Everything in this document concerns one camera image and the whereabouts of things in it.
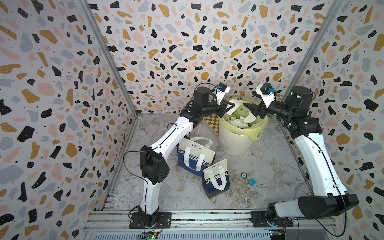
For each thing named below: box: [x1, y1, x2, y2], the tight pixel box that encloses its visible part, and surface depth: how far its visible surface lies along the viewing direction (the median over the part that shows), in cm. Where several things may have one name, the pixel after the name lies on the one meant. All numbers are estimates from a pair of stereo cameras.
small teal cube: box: [248, 178, 257, 187], surface depth 88 cm
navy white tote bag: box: [177, 136, 216, 177], surface depth 75 cm
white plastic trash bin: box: [218, 119, 254, 156], surface depth 87 cm
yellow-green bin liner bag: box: [218, 97, 269, 141], surface depth 80 cm
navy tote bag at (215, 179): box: [202, 158, 230, 199], surface depth 73 cm
